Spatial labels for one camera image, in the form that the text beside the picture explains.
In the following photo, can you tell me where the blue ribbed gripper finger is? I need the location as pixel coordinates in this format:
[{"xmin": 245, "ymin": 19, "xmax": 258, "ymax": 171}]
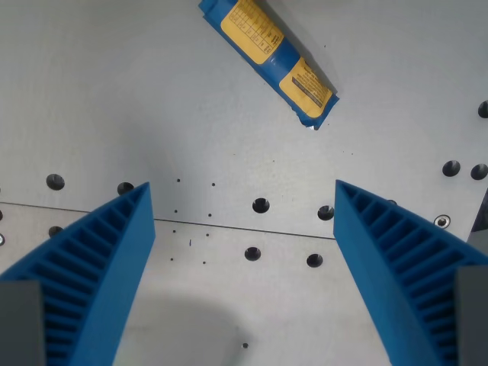
[
  {"xmin": 332, "ymin": 179, "xmax": 488, "ymax": 366},
  {"xmin": 0, "ymin": 181, "xmax": 157, "ymax": 366}
]

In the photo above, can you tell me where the blue and yellow snack bag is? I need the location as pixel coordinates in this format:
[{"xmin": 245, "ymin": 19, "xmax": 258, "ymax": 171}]
[{"xmin": 197, "ymin": 0, "xmax": 340, "ymax": 130}]

